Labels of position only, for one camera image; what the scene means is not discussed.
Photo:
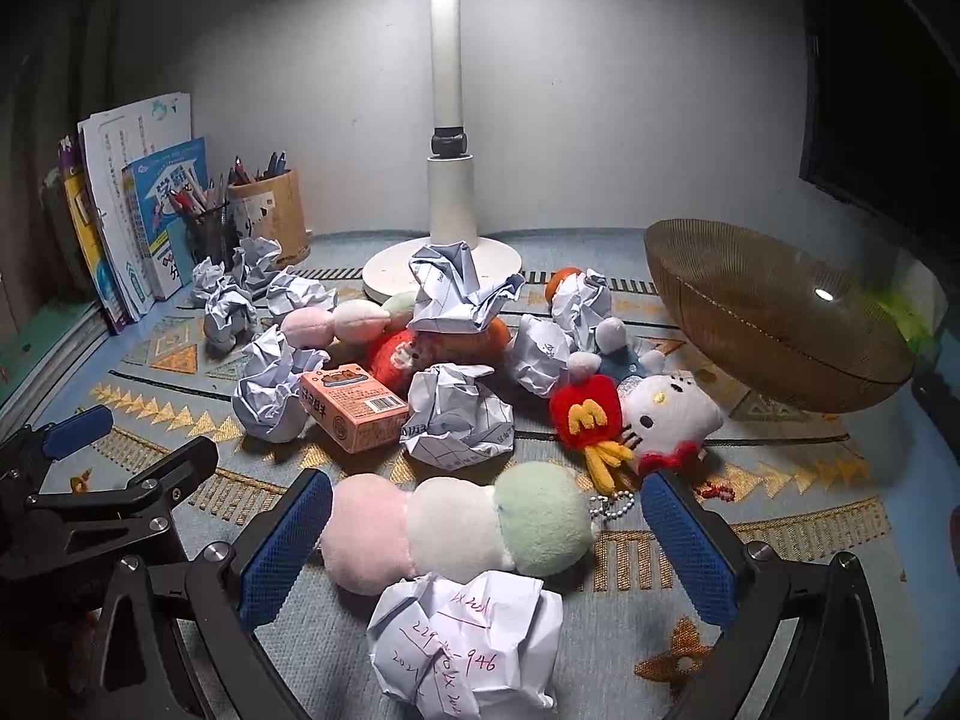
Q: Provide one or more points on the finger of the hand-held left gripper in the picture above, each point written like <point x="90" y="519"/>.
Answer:
<point x="161" y="476"/>
<point x="75" y="429"/>

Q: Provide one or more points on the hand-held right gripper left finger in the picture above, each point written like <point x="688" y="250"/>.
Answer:
<point x="289" y="547"/>

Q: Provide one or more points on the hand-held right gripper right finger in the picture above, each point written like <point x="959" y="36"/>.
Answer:
<point x="690" y="555"/>

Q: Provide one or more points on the white cat plush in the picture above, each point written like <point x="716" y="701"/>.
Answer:
<point x="671" y="409"/>

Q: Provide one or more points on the pink white green dango plush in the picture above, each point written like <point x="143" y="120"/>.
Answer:
<point x="330" y="322"/>
<point x="450" y="532"/>

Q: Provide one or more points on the red fries plush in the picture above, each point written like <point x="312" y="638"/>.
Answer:
<point x="589" y="412"/>

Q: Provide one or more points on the lined paper ball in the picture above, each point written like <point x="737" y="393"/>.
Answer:
<point x="457" y="412"/>
<point x="450" y="285"/>

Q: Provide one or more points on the white paper ball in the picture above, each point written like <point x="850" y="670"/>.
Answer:
<point x="544" y="352"/>
<point x="274" y="390"/>
<point x="259" y="262"/>
<point x="229" y="315"/>
<point x="300" y="292"/>
<point x="208" y="277"/>
<point x="585" y="307"/>

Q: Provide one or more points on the brown ribbed bowl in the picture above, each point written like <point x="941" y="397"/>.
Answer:
<point x="772" y="315"/>

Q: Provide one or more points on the blue patterned mat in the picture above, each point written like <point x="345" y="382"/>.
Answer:
<point x="187" y="390"/>

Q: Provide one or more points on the orange carton box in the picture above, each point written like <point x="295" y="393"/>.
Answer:
<point x="356" y="409"/>

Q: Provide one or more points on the purple yellow book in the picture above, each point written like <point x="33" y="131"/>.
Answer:
<point x="79" y="225"/>

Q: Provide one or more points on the red snack bag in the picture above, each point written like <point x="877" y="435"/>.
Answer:
<point x="391" y="369"/>

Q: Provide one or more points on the paper ball with red handwriting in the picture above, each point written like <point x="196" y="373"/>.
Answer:
<point x="472" y="645"/>

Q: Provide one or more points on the black mesh pen holder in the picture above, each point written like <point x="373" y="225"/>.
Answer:
<point x="210" y="236"/>

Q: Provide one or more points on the blue cover book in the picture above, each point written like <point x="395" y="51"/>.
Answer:
<point x="161" y="191"/>

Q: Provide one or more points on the bunch of red pens pencils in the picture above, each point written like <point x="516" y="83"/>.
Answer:
<point x="191" y="199"/>

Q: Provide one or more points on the bamboo pen holder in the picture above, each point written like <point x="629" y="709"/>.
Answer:
<point x="274" y="217"/>

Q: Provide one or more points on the upright books and booklets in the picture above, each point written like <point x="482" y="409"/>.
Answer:
<point x="112" y="142"/>

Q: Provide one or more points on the orange fruit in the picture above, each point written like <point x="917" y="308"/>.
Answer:
<point x="559" y="283"/>

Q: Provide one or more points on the bunch of dark pens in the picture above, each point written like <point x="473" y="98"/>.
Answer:
<point x="259" y="166"/>

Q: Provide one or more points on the dark curtain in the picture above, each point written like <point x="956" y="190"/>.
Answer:
<point x="52" y="90"/>

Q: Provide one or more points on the white desk lamp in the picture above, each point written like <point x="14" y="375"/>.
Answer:
<point x="450" y="195"/>

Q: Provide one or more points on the dark monitor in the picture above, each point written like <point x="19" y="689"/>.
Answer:
<point x="885" y="90"/>

